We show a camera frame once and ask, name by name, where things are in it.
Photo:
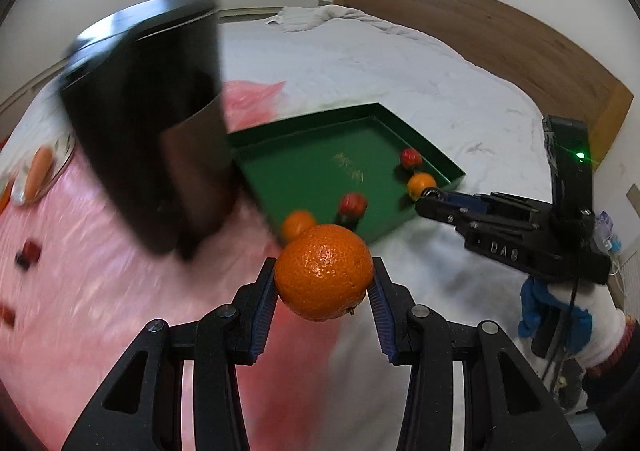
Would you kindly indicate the red apple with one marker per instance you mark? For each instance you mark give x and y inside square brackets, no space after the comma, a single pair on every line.
[7,315]
[410,157]
[33,249]
[353,205]

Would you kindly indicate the person's right hand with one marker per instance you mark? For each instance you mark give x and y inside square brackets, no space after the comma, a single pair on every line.
[532,298]

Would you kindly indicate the white patterned plate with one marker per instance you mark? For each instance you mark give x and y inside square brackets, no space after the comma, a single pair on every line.
[57,163]

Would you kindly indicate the dark electric kettle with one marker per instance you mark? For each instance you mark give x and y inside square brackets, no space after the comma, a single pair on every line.
[145,131]

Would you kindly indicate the pink plastic sheet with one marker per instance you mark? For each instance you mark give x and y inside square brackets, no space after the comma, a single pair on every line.
[100,306]

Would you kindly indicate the dark plum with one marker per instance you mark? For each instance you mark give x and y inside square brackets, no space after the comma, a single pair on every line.
[21,259]

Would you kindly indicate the wooden headboard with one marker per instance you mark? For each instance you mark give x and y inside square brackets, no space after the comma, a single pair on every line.
[480,41]

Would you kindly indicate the orange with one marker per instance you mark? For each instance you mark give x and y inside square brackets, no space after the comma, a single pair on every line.
[299,225]
[324,271]
[421,184]

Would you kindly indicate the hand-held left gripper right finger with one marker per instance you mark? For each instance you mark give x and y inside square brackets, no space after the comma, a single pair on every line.
[380,316]

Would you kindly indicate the carrot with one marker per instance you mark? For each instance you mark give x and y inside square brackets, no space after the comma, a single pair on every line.
[38,171]

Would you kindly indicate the white bed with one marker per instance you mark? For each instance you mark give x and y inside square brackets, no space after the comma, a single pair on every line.
[400,71]

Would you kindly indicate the green cardboard tray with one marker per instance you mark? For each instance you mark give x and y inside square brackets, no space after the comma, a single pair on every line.
[310,166]

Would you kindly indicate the crumpled white blanket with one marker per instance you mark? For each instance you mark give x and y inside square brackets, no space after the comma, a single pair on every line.
[325,16]

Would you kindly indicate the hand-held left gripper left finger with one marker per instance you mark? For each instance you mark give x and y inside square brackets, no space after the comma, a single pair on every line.
[262,316]

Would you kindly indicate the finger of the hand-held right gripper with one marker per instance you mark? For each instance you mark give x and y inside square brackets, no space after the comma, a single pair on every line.
[450,206]

